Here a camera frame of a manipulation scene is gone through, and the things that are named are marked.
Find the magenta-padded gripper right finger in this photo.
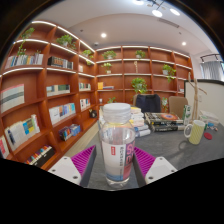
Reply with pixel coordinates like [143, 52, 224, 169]
[132, 146, 178, 188]

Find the ceiling air vent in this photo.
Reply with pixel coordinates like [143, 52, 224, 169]
[156, 18, 181, 29]

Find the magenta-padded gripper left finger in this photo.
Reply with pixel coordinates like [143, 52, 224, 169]
[48, 145, 98, 188]

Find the grey curtain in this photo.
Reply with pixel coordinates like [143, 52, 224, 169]
[199, 60, 224, 82]

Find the stack of dark books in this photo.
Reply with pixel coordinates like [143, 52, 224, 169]
[143, 111, 185, 133]

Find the tall green-white carton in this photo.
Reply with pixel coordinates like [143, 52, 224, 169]
[182, 104, 193, 126]

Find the dark upholstered chair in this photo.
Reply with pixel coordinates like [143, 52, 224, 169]
[133, 93, 163, 114]

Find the orange wooden shelf unit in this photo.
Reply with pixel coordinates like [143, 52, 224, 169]
[0, 19, 194, 168]

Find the wooden artist mannequin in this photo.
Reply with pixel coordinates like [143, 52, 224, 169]
[187, 71, 208, 121]

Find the black ceiling track rail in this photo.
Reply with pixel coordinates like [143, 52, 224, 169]
[199, 53, 223, 63]

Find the stack of white books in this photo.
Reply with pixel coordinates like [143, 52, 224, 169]
[199, 109, 221, 126]

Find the yellow striped white mug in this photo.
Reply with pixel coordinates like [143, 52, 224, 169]
[183, 119, 207, 146]

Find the tan chair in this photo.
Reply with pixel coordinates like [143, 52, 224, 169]
[168, 95, 189, 119]

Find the branched ceiling lamp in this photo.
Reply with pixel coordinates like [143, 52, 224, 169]
[133, 0, 181, 18]

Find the clear plastic water bottle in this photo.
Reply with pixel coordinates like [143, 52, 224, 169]
[98, 102, 137, 188]

